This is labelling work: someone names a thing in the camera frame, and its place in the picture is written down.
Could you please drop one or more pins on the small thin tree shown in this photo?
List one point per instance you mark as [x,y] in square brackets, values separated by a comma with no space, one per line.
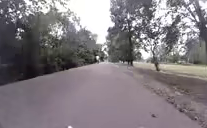
[156,64]

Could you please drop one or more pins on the grey asphalt path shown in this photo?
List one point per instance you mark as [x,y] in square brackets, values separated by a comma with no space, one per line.
[101,96]

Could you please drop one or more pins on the gravel strip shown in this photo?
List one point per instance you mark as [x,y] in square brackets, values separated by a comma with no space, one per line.
[177,90]

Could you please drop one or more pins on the grass field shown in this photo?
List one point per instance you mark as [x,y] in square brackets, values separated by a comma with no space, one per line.
[182,69]

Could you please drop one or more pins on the tall tree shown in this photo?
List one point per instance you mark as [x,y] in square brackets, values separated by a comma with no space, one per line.
[130,50]

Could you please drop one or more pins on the wood of green trees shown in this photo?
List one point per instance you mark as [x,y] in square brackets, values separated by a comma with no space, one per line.
[47,50]

